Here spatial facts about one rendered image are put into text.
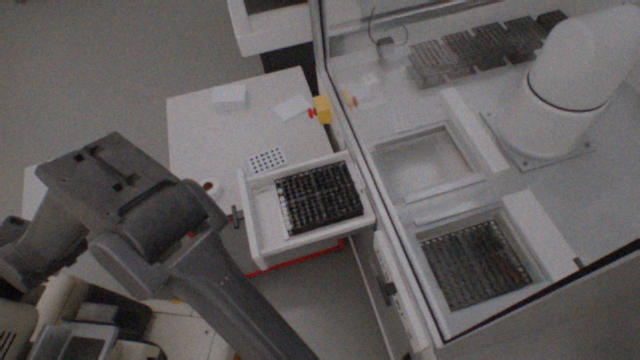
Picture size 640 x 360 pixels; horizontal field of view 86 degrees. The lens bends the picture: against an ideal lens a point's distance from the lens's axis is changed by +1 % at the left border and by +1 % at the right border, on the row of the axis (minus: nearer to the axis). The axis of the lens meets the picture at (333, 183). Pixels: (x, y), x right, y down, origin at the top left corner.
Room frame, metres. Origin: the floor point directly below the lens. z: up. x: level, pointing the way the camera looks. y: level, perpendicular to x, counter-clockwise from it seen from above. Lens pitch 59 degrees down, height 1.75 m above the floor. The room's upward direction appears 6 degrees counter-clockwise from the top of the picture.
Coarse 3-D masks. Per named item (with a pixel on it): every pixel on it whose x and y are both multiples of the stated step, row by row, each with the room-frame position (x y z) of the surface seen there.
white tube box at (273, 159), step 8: (264, 152) 0.74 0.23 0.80; (272, 152) 0.74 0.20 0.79; (280, 152) 0.73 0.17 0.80; (248, 160) 0.71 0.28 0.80; (256, 160) 0.71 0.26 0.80; (264, 160) 0.71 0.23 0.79; (272, 160) 0.70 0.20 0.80; (280, 160) 0.69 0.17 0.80; (256, 168) 0.68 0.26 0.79; (264, 168) 0.67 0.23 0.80; (272, 168) 0.67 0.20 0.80; (280, 168) 0.67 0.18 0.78
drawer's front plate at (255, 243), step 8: (240, 168) 0.59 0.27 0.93; (240, 176) 0.56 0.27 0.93; (240, 184) 0.53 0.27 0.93; (240, 192) 0.50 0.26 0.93; (248, 192) 0.52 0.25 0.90; (248, 200) 0.48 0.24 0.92; (248, 208) 0.45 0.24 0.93; (248, 216) 0.42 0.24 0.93; (256, 216) 0.47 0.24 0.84; (248, 224) 0.40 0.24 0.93; (256, 224) 0.43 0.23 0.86; (248, 232) 0.38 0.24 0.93; (256, 232) 0.39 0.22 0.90; (256, 240) 0.36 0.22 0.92; (256, 248) 0.33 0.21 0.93; (256, 256) 0.31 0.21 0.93; (264, 264) 0.31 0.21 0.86
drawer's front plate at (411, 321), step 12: (384, 240) 0.31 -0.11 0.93; (384, 252) 0.28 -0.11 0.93; (384, 264) 0.27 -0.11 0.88; (396, 276) 0.22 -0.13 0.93; (396, 288) 0.19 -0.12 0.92; (408, 300) 0.16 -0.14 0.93; (408, 312) 0.14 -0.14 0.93; (408, 324) 0.12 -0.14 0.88; (420, 324) 0.11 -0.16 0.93; (420, 336) 0.08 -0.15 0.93; (420, 348) 0.06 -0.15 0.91
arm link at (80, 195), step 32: (64, 160) 0.20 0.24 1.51; (96, 160) 0.21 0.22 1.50; (128, 160) 0.21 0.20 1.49; (64, 192) 0.17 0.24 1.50; (96, 192) 0.17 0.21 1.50; (128, 192) 0.17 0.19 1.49; (160, 192) 0.18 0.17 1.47; (192, 192) 0.19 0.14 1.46; (32, 224) 0.21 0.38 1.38; (64, 224) 0.18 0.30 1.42; (96, 224) 0.15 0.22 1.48; (128, 224) 0.14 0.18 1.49; (160, 224) 0.15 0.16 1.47; (192, 224) 0.16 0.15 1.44; (0, 256) 0.22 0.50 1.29; (32, 256) 0.20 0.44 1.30; (64, 256) 0.22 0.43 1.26; (160, 256) 0.12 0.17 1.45; (32, 288) 0.18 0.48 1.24
